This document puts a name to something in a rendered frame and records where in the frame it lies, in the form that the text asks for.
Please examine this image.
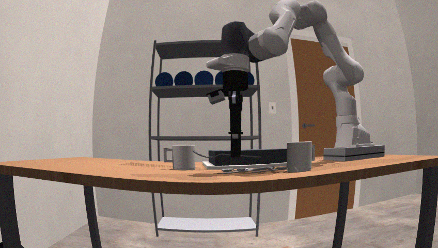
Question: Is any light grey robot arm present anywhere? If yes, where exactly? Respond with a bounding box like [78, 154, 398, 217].
[206, 0, 374, 148]

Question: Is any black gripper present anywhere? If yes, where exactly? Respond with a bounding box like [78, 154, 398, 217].
[223, 70, 248, 157]

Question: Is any grey mug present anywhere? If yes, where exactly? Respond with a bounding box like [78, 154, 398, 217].
[287, 142, 315, 172]
[163, 145, 195, 171]

